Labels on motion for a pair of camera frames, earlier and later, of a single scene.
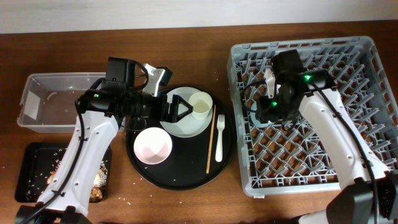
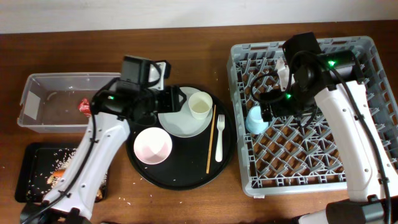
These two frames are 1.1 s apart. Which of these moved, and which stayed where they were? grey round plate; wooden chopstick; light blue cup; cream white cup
Moved: light blue cup
Stayed: cream white cup; wooden chopstick; grey round plate
